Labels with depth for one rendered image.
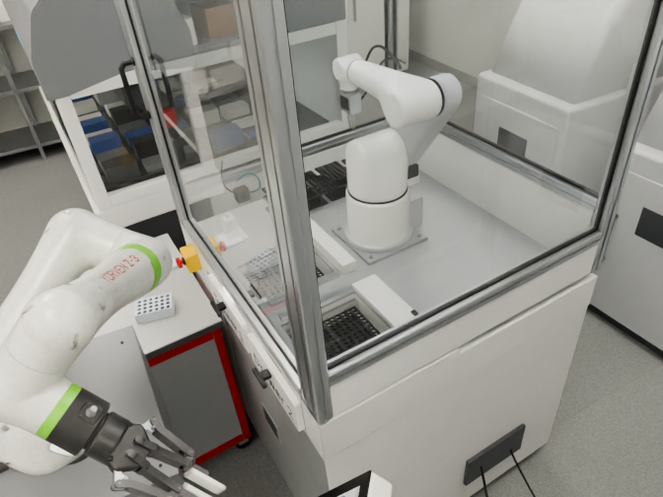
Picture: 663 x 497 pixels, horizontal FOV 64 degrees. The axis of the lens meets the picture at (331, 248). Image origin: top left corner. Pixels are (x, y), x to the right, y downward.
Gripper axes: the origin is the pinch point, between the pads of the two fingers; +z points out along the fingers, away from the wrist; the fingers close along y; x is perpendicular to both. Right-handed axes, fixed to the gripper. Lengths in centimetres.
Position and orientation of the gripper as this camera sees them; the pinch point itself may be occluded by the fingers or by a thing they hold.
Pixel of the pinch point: (201, 488)
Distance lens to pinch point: 102.8
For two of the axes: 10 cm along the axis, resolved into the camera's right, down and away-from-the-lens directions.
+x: -5.7, 5.6, 6.0
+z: 7.9, 5.7, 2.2
